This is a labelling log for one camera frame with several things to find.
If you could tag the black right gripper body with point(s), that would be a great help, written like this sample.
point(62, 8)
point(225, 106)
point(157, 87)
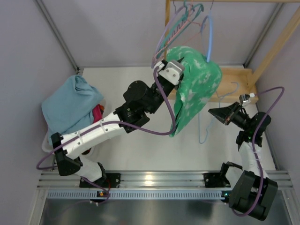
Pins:
point(231, 116)

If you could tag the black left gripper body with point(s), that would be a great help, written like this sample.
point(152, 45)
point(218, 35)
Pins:
point(179, 78)

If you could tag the green tie-dye trousers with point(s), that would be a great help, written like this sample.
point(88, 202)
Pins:
point(200, 81)

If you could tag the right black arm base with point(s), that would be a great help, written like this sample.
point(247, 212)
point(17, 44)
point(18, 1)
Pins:
point(215, 180)

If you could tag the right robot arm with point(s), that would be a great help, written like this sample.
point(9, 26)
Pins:
point(253, 192)

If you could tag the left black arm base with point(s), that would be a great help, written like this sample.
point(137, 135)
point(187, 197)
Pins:
point(112, 180)

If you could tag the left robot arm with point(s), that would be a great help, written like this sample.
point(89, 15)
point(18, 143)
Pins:
point(123, 120)

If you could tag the teal plastic hanger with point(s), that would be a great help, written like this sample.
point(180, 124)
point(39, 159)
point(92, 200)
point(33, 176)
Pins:
point(196, 10)

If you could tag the lilac wavy hanger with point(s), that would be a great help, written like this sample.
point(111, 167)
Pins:
point(173, 29)

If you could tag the thick blue plastic hanger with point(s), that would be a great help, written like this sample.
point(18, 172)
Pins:
point(208, 20)

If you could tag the pink garment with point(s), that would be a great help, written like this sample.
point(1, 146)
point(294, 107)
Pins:
point(97, 114)

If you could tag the white perforated laundry basket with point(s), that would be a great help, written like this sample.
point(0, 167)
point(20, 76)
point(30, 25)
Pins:
point(46, 147)

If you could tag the light blue garment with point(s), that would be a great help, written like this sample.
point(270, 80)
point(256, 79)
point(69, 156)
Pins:
point(69, 108)

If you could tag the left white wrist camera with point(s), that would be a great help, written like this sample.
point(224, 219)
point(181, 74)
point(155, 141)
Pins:
point(169, 71)

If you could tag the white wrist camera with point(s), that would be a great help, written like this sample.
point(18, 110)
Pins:
point(169, 71)
point(245, 99)

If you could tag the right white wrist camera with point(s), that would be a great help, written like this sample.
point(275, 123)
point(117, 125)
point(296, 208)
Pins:
point(245, 99)

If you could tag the wooden clothes rack frame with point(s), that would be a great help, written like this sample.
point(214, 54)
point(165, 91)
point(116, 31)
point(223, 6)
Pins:
point(239, 27)

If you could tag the pink wire hanger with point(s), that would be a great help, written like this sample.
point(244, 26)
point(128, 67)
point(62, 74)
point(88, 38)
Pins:
point(182, 18)

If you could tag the grey slotted cable duct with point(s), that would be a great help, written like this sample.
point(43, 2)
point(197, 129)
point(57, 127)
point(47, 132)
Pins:
point(140, 194)

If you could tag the aluminium rail base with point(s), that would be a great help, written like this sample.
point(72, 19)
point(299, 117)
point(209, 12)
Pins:
point(131, 179)

